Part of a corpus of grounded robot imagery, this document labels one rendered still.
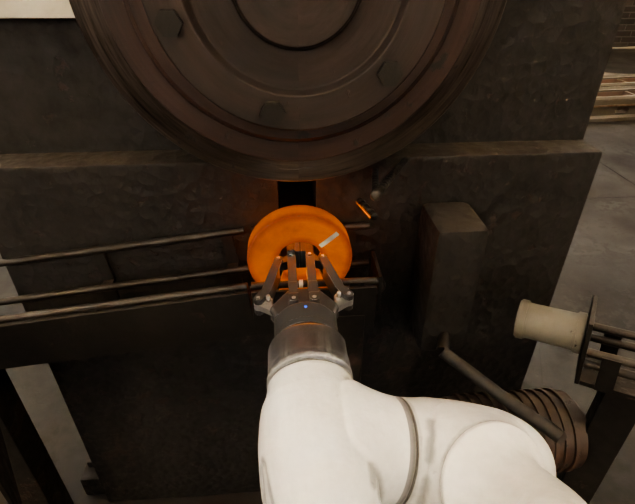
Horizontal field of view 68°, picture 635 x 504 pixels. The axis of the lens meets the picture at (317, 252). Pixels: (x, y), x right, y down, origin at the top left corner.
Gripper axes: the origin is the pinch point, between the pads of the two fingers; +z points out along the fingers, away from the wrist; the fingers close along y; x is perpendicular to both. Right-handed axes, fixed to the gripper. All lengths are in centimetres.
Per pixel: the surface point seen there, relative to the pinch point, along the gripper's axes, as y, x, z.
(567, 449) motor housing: 39, -26, -20
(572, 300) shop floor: 107, -80, 71
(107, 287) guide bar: -31.1, -8.9, 3.3
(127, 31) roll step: -17.4, 30.1, -3.1
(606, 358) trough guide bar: 40.4, -8.4, -17.6
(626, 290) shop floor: 132, -80, 75
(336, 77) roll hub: 3.9, 26.7, -9.0
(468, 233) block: 24.1, 3.1, -3.2
